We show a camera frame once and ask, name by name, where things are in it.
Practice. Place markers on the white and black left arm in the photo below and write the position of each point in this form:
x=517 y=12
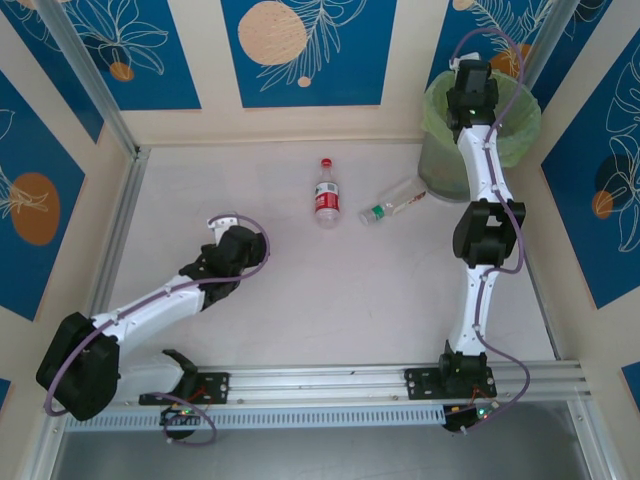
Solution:
x=150 y=307

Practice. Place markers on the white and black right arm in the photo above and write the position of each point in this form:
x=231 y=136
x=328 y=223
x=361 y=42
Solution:
x=472 y=310

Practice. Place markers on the green plastic bin bag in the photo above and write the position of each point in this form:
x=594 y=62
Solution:
x=522 y=125

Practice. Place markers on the grey waste bin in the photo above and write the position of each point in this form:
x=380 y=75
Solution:
x=440 y=175

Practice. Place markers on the clear bottle with red label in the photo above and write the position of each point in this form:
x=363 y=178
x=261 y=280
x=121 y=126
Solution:
x=326 y=200

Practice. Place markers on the clear bottle with green label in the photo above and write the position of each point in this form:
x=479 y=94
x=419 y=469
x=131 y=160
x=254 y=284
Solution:
x=390 y=205

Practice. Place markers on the black controller board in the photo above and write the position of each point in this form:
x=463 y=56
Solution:
x=470 y=417
x=180 y=420

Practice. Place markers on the blue floral wall panel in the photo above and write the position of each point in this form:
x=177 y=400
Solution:
x=30 y=240
x=590 y=200
x=480 y=20
x=310 y=75
x=150 y=75

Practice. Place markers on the aluminium frame post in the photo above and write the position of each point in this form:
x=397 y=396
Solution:
x=95 y=85
x=550 y=45

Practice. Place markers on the aluminium side rail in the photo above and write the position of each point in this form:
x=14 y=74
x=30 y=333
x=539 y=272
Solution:
x=547 y=315
x=117 y=235

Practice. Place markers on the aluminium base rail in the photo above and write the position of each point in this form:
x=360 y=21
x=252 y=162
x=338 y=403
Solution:
x=320 y=382

